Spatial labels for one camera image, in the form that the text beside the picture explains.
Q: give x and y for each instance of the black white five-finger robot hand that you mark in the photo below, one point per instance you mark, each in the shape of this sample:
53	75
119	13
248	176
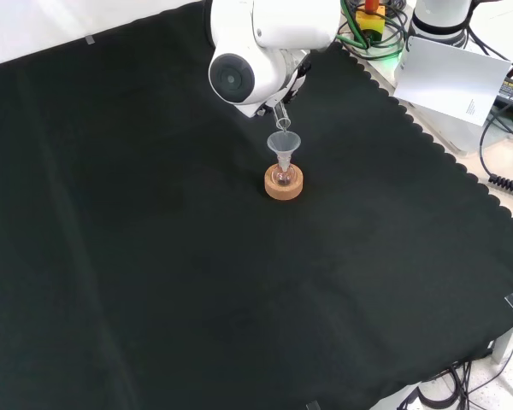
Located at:
297	74

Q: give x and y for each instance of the clear graduated cylinder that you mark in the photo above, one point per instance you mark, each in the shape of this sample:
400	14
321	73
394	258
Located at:
282	118

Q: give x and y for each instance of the clear round-bottom flask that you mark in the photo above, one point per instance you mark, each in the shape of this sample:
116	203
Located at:
283	177

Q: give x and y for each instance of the clear plastic funnel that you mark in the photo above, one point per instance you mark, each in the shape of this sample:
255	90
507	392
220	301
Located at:
284	145

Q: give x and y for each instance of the yellow stop button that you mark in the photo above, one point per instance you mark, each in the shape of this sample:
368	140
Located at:
369	19

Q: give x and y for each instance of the pale board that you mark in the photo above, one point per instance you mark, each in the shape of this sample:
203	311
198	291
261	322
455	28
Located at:
449	81

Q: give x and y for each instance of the black cloth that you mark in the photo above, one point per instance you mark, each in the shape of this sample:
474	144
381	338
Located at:
154	256

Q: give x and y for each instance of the aluminium bench leg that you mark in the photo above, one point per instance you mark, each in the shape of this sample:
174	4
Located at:
508	343

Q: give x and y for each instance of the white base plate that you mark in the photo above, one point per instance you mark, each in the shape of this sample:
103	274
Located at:
453	130

